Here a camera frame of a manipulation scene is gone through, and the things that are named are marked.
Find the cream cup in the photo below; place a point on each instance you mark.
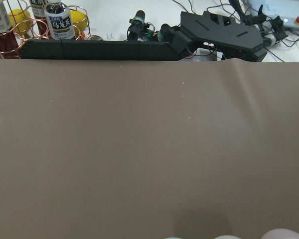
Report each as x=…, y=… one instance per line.
x=227, y=237

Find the pink cup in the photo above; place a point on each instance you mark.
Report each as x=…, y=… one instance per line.
x=280, y=234

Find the tea bottle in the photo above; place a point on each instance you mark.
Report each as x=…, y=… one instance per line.
x=59, y=20

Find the blue teach pendant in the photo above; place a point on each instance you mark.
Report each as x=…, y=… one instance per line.
x=287, y=10

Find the copper wire bottle basket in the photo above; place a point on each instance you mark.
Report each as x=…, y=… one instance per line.
x=24, y=32

